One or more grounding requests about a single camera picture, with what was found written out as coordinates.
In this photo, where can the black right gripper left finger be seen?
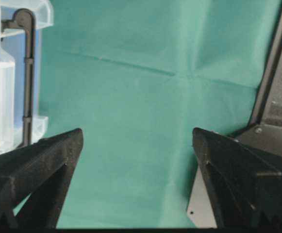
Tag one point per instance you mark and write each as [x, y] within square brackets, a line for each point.
[35, 179]

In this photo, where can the black metal frame stand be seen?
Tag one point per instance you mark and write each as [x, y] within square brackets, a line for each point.
[24, 19]

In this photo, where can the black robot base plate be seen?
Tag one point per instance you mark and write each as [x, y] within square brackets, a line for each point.
[264, 131]

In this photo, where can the clear plastic storage case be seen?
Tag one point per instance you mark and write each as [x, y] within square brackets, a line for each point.
[12, 70]

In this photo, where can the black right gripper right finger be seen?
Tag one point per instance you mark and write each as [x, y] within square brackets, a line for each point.
[244, 184]

